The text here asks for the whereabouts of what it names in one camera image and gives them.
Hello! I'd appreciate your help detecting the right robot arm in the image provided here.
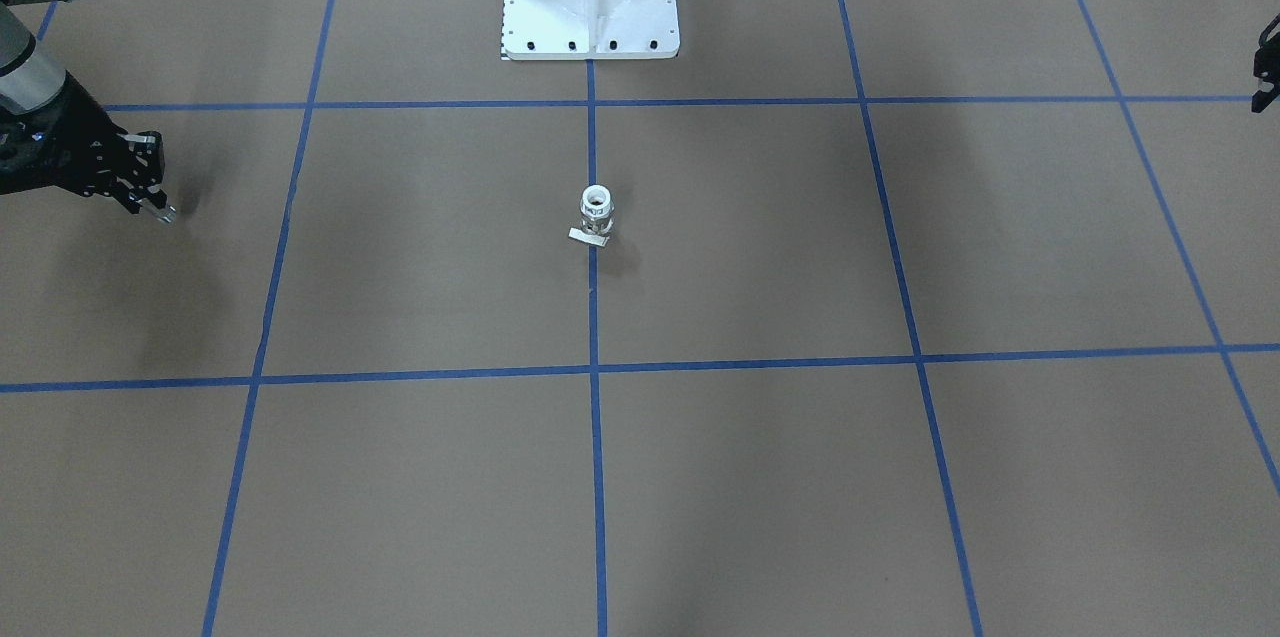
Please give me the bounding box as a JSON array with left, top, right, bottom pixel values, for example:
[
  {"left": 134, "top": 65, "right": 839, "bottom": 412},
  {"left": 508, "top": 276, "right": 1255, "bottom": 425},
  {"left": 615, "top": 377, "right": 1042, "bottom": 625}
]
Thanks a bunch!
[{"left": 1, "top": 0, "right": 177, "bottom": 223}]

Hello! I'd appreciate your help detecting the white PPR valve with handle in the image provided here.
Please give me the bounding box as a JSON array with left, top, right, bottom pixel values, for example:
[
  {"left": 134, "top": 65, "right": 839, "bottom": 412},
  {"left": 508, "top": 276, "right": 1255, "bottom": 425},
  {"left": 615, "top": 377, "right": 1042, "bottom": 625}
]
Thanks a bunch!
[{"left": 568, "top": 183, "right": 614, "bottom": 248}]

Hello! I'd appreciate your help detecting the small metal pipe fitting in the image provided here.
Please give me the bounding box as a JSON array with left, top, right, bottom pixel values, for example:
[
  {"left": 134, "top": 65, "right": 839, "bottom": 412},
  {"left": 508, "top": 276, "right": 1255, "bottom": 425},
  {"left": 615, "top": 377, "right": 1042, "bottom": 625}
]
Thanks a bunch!
[{"left": 148, "top": 203, "right": 178, "bottom": 224}]

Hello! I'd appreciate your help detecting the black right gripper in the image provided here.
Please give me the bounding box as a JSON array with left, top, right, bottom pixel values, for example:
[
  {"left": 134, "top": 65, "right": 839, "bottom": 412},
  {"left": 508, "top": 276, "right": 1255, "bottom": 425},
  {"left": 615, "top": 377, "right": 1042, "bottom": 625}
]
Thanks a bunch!
[{"left": 1, "top": 77, "right": 173, "bottom": 221}]

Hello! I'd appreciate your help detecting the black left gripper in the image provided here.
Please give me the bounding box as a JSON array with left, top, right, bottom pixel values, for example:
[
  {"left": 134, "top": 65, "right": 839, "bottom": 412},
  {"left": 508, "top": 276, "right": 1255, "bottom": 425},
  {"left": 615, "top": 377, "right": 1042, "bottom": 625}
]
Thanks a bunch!
[{"left": 1251, "top": 14, "right": 1279, "bottom": 114}]

